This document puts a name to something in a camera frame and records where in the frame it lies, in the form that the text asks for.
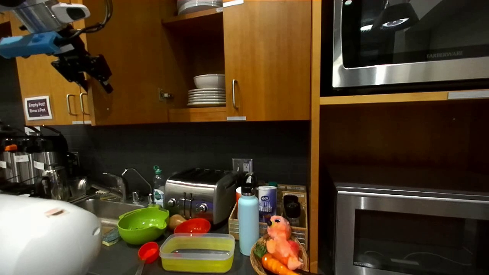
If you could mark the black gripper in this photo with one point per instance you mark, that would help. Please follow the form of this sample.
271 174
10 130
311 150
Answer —
76 66

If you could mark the green sponge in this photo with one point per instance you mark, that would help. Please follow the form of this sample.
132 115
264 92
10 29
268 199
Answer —
112 237

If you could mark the wicker basket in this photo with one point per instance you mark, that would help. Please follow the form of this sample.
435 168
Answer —
261 249

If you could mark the stack of white plates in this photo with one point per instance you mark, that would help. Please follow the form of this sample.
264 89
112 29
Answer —
207 97

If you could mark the red measuring cup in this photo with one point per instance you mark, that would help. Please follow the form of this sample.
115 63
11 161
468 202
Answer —
147 254

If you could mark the clear plastic food container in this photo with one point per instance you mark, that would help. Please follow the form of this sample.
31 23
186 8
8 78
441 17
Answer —
198 252

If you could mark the far left wooden cabinet door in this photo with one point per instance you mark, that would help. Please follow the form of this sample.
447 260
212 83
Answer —
39 78

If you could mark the dish soap bottle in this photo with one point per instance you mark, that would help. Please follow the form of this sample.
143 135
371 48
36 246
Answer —
158 182

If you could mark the red plastic bowl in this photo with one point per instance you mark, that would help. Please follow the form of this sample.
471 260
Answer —
195 226

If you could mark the stainless steel toaster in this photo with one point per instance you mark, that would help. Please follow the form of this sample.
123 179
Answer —
201 193

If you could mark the pink plush toy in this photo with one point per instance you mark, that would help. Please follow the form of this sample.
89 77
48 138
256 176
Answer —
282 245

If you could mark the upper shelf white dishes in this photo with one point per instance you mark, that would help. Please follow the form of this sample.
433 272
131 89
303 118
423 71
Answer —
196 5

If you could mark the lower stainless oven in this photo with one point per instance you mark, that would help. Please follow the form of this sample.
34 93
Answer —
410 231

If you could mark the stainless steel sink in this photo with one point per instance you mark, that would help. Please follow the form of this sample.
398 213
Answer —
108 211

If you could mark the stack of white bowls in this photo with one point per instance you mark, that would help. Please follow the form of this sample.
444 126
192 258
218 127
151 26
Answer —
210 80

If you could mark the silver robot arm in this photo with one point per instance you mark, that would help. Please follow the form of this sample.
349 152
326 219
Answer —
50 31

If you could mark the green colander bowl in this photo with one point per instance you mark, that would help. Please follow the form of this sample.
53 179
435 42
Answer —
143 225

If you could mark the orange toy carrot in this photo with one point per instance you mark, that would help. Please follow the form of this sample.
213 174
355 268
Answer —
277 268

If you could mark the light blue water bottle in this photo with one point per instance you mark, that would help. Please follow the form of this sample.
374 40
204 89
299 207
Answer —
248 220

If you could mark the wall power outlet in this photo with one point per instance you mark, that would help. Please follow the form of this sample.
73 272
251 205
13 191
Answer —
244 165

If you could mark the wooden cabinet door with handle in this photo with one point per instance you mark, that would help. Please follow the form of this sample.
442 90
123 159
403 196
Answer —
143 58

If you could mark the sink faucet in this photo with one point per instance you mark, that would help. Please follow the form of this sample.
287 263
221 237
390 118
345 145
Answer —
132 187

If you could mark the steel coffee machine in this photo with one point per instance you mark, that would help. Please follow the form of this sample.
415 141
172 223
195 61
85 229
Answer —
39 164

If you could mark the purple label sign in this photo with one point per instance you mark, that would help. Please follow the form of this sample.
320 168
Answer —
37 107

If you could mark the wooden box with condiments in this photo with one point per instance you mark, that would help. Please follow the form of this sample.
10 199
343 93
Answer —
293 205

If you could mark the right wooden cabinet door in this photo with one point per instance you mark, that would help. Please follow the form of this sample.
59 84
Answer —
268 58

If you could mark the small onion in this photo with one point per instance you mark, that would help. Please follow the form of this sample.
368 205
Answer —
176 220

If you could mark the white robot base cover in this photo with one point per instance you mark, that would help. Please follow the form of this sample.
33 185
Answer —
47 237

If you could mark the upper stainless microwave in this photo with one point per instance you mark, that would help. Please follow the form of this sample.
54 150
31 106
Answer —
410 42

